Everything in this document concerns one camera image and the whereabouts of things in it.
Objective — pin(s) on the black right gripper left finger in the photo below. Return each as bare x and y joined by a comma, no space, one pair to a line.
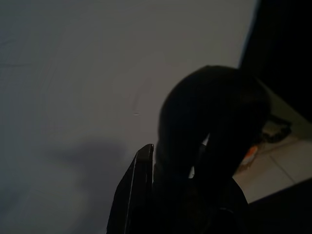
131,195

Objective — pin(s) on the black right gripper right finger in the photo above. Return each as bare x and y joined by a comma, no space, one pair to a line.
219,195

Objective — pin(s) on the black floor mat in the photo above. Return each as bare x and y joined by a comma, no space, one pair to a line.
285,214

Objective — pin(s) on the cardboard box with orange label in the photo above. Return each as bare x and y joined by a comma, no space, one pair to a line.
252,154

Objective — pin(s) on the black cabinet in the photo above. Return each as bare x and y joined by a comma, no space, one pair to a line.
285,44

